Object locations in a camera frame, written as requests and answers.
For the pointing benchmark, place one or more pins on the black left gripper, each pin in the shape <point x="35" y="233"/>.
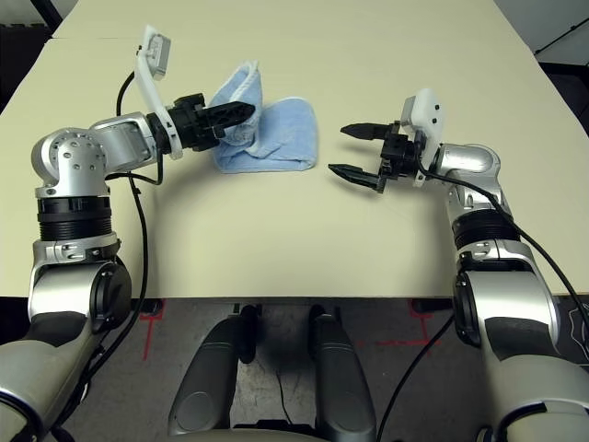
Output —
<point x="195" y="124"/>

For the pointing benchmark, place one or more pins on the black foam floor mat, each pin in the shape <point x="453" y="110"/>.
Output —
<point x="16" y="60"/>
<point x="568" y="92"/>

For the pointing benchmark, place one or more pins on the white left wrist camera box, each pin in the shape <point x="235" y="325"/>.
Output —
<point x="154" y="50"/>

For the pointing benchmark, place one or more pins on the black stand bar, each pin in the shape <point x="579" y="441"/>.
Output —
<point x="561" y="37"/>

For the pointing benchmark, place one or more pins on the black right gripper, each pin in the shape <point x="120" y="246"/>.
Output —
<point x="400" y="154"/>

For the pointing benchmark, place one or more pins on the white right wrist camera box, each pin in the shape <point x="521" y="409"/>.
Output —
<point x="428" y="115"/>

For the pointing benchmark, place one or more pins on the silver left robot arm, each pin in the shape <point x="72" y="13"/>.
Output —
<point x="69" y="156"/>

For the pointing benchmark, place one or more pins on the black mat with white outlines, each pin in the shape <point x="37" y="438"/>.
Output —
<point x="577" y="331"/>

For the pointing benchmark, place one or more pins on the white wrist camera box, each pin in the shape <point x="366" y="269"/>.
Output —
<point x="154" y="50"/>
<point x="428" y="115"/>

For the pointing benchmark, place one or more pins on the light blue terry towel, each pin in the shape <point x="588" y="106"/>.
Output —
<point x="290" y="133"/>

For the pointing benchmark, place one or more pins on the grey robot torso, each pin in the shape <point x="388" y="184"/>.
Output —
<point x="253" y="435"/>

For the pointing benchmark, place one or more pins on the grey robot right leg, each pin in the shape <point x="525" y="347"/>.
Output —
<point x="343" y="373"/>

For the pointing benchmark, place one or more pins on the black table foot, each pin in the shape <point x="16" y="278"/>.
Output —
<point x="154" y="307"/>

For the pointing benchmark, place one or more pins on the beige side table black frame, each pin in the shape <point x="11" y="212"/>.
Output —
<point x="48" y="11"/>

